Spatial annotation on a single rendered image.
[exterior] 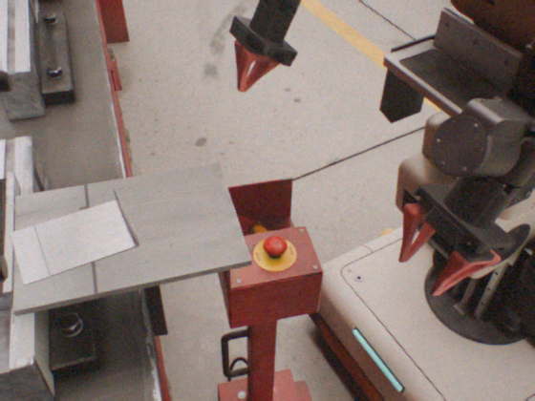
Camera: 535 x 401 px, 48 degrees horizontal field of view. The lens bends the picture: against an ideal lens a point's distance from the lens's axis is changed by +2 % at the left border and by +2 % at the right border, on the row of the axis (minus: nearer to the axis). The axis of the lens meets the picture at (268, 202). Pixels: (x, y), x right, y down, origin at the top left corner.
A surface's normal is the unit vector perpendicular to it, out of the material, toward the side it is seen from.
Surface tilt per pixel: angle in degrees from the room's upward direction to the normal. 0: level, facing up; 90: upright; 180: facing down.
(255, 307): 90
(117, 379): 0
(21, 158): 0
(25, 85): 90
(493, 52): 90
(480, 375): 0
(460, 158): 63
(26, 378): 90
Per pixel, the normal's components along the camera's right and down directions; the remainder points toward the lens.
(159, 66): 0.02, -0.70
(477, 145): -0.76, 0.00
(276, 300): 0.23, 0.70
